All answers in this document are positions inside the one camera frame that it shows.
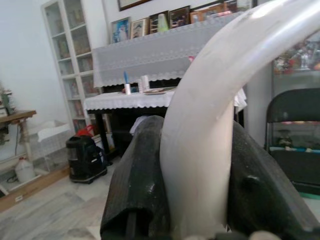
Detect flat book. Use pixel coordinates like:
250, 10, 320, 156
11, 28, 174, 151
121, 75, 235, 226
143, 87, 176, 96

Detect orange framed photo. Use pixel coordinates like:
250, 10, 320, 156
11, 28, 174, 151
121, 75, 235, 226
189, 9, 208, 25

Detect glass display cabinet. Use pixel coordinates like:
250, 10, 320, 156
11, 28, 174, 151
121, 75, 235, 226
271, 32, 320, 151

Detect brown wooden table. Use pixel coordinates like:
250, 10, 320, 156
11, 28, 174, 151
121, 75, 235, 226
0, 109, 38, 161

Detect light wooden floor plinth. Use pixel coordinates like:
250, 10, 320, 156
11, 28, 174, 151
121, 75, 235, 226
0, 166, 71, 212

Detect black air purifier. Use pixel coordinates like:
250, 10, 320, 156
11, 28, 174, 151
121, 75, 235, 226
65, 136, 108, 185

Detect dark green folding chair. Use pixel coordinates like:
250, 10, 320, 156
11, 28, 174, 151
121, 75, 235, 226
264, 87, 320, 197

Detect white glass door cabinet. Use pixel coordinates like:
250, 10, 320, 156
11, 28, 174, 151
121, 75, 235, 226
41, 0, 101, 136

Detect dark framed picture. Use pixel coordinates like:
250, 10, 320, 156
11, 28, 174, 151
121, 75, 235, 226
148, 10, 171, 35

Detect red bag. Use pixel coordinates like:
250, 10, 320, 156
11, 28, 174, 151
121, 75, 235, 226
74, 124, 97, 138

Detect light framed photo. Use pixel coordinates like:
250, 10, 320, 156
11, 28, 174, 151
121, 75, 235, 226
129, 17, 150, 40

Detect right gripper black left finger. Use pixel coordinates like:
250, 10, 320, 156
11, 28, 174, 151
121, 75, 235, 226
99, 114, 174, 240

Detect long white lace cloth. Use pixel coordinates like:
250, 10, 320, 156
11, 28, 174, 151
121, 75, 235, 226
91, 11, 245, 88

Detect dark wall picture frame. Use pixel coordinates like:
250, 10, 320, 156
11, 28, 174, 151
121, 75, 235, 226
117, 0, 153, 12

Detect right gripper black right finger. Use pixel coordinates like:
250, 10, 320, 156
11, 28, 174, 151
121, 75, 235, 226
226, 119, 320, 240

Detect blue framed photo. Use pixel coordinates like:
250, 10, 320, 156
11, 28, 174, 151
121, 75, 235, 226
110, 16, 132, 44

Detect brown framed photo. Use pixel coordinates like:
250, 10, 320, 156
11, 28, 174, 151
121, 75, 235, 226
168, 5, 191, 30

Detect white wire basket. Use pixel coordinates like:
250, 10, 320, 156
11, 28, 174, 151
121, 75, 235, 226
29, 119, 71, 173

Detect black upright piano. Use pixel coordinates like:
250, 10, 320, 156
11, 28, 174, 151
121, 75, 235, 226
87, 77, 247, 157

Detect white bottle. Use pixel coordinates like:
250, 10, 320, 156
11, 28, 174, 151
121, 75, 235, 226
139, 74, 150, 92

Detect scalloped white lace runner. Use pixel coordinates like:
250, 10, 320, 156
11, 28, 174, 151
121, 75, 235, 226
83, 91, 247, 113

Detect white plastic jug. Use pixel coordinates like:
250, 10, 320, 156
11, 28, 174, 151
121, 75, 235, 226
14, 156, 36, 183

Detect pale green cone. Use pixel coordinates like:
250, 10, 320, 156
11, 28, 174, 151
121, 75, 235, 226
157, 13, 169, 33

